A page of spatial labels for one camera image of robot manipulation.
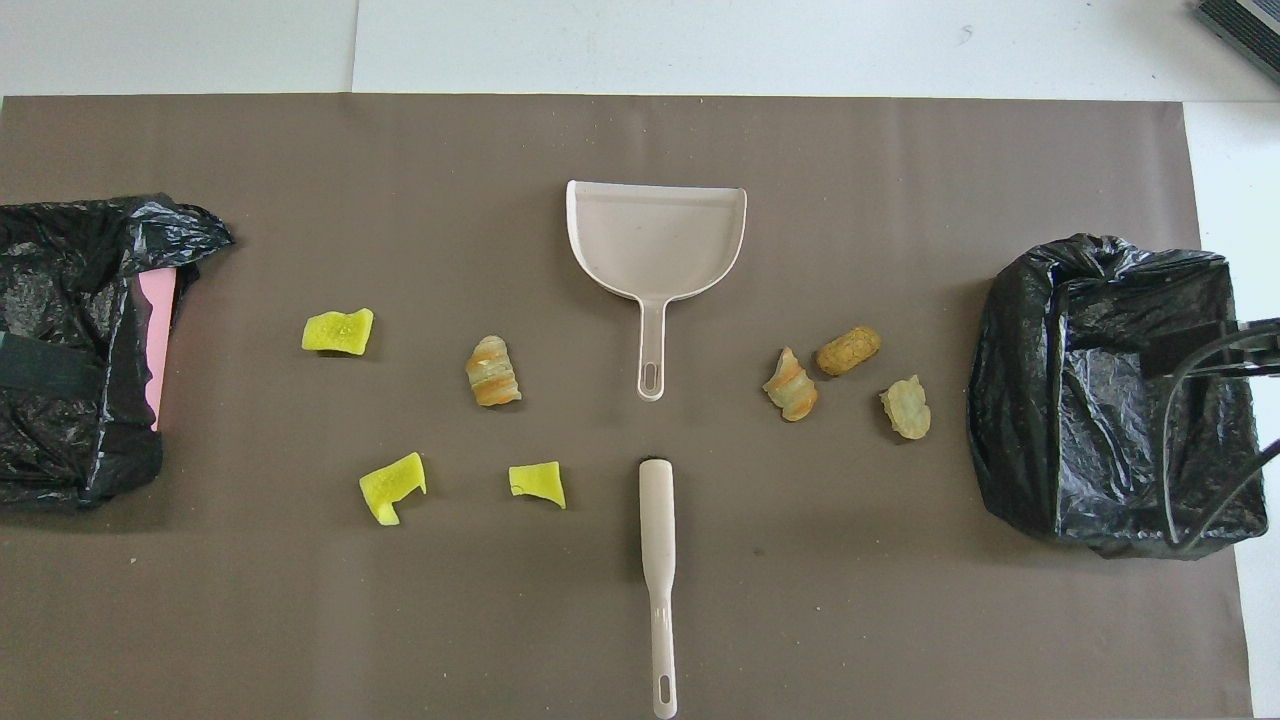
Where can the pale green bread piece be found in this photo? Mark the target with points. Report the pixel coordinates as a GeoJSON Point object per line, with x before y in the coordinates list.
{"type": "Point", "coordinates": [908, 410]}

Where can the yellow sponge piece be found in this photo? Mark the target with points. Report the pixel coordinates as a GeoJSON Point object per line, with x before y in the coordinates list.
{"type": "Point", "coordinates": [390, 485]}
{"type": "Point", "coordinates": [538, 483]}
{"type": "Point", "coordinates": [338, 332]}

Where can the brown peanut shaped bread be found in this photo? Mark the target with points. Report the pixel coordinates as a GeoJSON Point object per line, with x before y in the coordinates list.
{"type": "Point", "coordinates": [848, 351]}

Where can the striped orange bread piece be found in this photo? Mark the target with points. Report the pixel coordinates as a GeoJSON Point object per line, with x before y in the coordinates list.
{"type": "Point", "coordinates": [492, 375]}
{"type": "Point", "coordinates": [793, 390]}

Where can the beige plastic dustpan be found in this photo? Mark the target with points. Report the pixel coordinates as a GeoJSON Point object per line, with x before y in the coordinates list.
{"type": "Point", "coordinates": [655, 240]}

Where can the black plastic trash bag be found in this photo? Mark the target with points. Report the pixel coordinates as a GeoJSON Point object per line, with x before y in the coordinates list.
{"type": "Point", "coordinates": [1030, 400]}
{"type": "Point", "coordinates": [60, 290]}

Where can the pink plastic bin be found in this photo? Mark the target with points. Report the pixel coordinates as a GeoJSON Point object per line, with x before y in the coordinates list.
{"type": "Point", "coordinates": [157, 340]}

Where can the dark grey ribbed device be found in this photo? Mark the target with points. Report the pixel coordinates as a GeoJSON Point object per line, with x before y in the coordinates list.
{"type": "Point", "coordinates": [1250, 25]}

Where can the brown paper table mat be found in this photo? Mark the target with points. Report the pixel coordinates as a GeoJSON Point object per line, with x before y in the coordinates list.
{"type": "Point", "coordinates": [640, 130]}

